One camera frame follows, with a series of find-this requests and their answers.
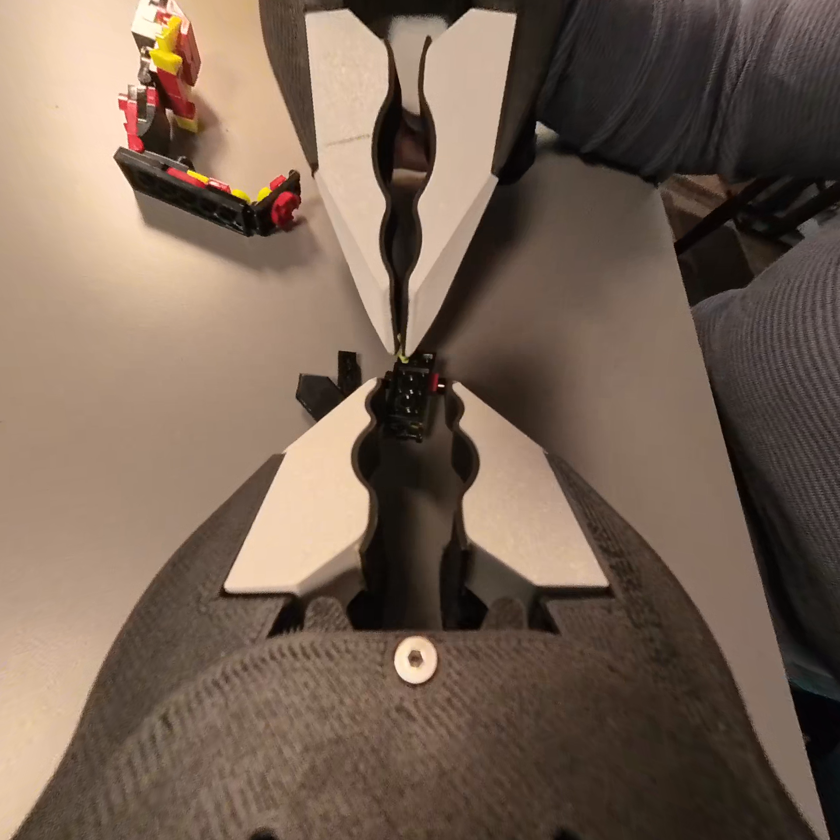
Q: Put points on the black brick with red pins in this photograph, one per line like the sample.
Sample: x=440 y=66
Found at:
x=410 y=400

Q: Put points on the person's grey sweater torso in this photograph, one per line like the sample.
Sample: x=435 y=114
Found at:
x=774 y=426

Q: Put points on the black hinge brick plate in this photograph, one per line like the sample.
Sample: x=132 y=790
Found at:
x=348 y=371

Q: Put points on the yellow-green brick piece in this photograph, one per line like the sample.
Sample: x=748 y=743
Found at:
x=402 y=351

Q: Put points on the white slope brick piece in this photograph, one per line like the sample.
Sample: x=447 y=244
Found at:
x=318 y=394

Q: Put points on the red black yellow brick model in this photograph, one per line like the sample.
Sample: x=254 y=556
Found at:
x=170 y=98

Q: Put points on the person's right hand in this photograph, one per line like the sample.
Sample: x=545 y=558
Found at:
x=413 y=141

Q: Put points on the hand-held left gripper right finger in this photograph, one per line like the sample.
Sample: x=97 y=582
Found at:
x=531 y=525

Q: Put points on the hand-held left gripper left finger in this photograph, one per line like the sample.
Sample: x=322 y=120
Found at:
x=308 y=525

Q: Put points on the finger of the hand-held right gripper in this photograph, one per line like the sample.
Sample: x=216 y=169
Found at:
x=466 y=131
x=348 y=131

